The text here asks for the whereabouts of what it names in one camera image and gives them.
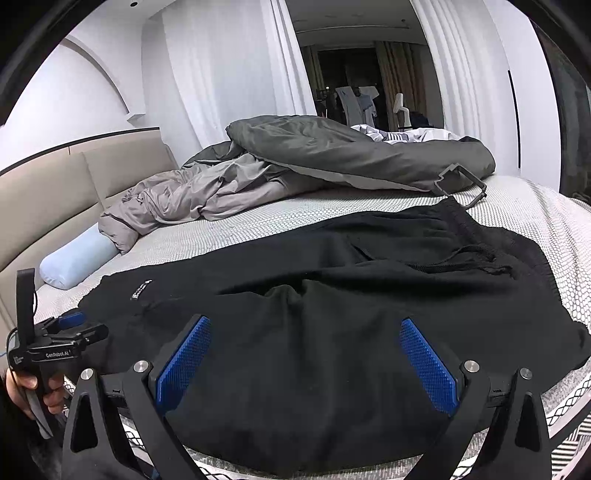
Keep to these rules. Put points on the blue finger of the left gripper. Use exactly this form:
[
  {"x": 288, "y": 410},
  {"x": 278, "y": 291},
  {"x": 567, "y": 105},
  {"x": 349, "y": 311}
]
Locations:
[{"x": 71, "y": 319}]

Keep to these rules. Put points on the white chair in background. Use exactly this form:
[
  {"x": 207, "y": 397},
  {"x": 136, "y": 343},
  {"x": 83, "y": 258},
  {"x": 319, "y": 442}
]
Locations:
[{"x": 401, "y": 113}]

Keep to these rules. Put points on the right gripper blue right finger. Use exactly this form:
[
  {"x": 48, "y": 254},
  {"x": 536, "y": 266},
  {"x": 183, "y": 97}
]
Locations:
[{"x": 459, "y": 389}]

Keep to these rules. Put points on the dark grey duvet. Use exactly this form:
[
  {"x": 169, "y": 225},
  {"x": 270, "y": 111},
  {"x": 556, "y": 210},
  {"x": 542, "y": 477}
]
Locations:
[{"x": 325, "y": 149}]

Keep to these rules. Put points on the beige upholstered headboard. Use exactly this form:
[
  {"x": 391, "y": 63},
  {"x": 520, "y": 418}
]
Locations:
[{"x": 51, "y": 197}]

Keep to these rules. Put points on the white curtain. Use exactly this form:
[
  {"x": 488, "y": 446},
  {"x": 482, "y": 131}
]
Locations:
[
  {"x": 473, "y": 75},
  {"x": 232, "y": 60}
]

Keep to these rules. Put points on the white curtain right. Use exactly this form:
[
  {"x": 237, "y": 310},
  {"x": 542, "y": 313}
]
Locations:
[{"x": 473, "y": 75}]

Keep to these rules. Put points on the light grey crumpled blanket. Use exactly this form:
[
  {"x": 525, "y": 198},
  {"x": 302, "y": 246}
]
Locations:
[{"x": 203, "y": 191}]

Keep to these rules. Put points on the person's left hand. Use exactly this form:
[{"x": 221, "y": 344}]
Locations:
[{"x": 18, "y": 384}]

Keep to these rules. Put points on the black rectangular strap buckle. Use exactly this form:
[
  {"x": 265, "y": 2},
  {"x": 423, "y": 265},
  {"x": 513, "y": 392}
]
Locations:
[{"x": 456, "y": 178}]

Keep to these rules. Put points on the black pants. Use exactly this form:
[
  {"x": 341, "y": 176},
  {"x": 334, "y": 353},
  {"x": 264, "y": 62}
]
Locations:
[{"x": 305, "y": 372}]

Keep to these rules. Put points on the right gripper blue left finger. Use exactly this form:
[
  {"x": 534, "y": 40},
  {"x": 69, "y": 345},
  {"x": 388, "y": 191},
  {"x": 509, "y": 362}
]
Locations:
[{"x": 151, "y": 389}]

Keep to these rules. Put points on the white curtain left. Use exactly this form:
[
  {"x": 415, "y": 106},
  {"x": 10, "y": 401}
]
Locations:
[{"x": 232, "y": 60}]

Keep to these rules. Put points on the white honeycomb mattress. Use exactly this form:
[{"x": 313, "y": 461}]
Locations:
[{"x": 559, "y": 225}]

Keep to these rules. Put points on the light blue bolster pillow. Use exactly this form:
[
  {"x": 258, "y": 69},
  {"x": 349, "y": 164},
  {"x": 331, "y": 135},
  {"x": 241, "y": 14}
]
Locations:
[{"x": 72, "y": 263}]

